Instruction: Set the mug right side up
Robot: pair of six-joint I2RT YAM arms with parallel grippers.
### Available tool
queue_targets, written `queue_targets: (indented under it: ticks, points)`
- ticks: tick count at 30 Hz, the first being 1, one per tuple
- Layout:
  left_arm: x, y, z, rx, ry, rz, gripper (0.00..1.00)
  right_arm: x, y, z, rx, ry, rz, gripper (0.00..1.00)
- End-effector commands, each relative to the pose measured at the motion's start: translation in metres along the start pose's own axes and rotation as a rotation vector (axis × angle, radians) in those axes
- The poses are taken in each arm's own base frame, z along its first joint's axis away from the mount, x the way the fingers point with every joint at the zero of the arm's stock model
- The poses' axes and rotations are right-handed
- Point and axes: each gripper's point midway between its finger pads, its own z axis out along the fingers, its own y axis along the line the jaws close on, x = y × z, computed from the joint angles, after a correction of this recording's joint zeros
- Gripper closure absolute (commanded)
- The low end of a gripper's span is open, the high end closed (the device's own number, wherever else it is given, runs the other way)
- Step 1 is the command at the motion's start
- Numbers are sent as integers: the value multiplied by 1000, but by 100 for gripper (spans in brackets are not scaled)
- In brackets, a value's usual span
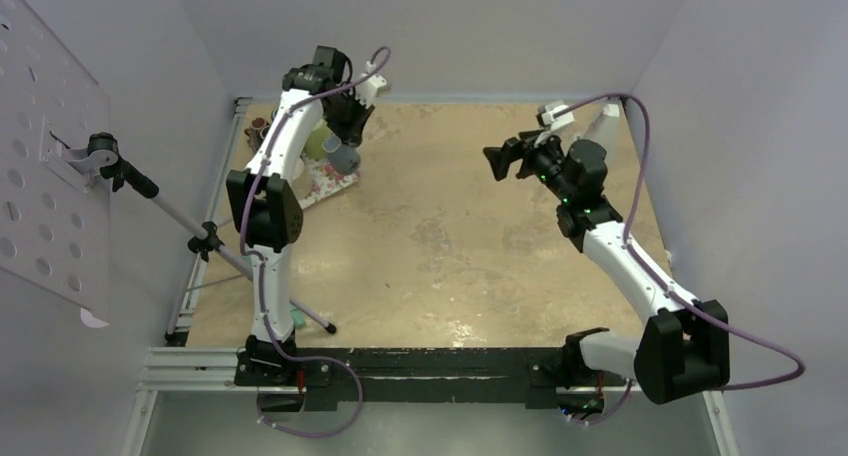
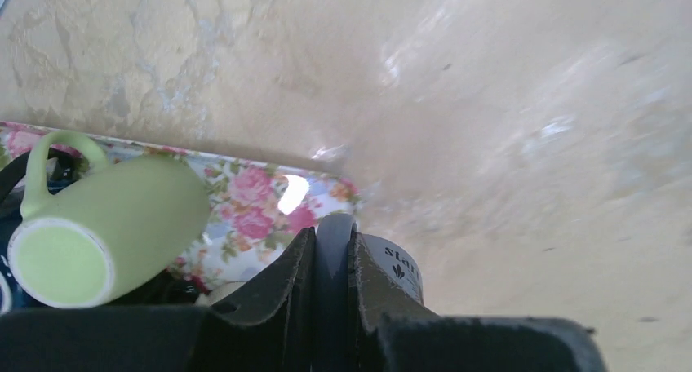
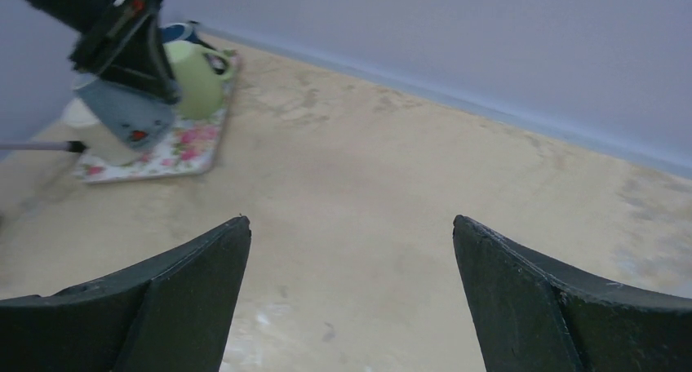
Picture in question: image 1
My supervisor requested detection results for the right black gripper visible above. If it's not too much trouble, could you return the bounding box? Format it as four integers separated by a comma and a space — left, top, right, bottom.
481, 126, 574, 204

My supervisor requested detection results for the grey blue mug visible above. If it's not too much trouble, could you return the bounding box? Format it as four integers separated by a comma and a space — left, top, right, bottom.
327, 144, 361, 175

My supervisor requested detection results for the light green mug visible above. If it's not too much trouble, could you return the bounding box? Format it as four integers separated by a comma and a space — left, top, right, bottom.
302, 120, 342, 161

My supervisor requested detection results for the beige cream mug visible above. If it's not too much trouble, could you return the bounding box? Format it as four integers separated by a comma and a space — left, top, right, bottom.
289, 158, 313, 201

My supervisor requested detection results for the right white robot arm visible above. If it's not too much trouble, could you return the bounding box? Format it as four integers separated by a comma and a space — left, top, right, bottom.
482, 131, 730, 404

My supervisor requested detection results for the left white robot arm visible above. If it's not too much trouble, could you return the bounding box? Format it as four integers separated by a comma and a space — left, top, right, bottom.
225, 46, 391, 386

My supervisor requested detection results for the dark brown mug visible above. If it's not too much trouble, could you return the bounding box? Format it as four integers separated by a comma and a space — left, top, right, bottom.
243, 117, 271, 154

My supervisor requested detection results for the white wedge stand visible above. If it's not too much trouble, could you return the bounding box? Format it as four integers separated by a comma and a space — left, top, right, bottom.
574, 101, 622, 153

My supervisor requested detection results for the floral pattern tray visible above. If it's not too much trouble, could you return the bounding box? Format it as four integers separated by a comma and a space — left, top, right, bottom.
298, 158, 360, 210

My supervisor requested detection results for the teal marker pen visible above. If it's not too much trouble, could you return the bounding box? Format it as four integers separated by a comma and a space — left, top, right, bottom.
290, 306, 306, 329

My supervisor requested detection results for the perforated white panel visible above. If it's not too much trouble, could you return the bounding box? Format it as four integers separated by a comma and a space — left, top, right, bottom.
1, 0, 114, 325

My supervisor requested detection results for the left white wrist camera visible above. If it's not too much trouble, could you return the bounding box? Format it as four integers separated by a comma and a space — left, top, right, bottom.
354, 74, 391, 107

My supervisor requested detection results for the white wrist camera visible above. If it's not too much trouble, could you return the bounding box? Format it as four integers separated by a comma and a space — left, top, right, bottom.
354, 74, 391, 107
534, 100, 575, 147

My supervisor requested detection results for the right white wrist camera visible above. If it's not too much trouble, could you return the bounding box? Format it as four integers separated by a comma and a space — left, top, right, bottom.
534, 100, 575, 147

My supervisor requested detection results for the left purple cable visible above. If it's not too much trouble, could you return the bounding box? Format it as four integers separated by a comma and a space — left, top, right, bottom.
238, 46, 392, 440

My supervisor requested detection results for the purple cable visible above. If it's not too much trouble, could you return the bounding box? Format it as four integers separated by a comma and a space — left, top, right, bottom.
238, 46, 392, 440
560, 93, 807, 428

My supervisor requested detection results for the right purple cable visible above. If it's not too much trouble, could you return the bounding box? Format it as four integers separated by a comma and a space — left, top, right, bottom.
560, 93, 807, 428

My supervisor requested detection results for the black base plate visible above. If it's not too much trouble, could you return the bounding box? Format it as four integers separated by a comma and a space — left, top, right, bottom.
234, 347, 625, 411

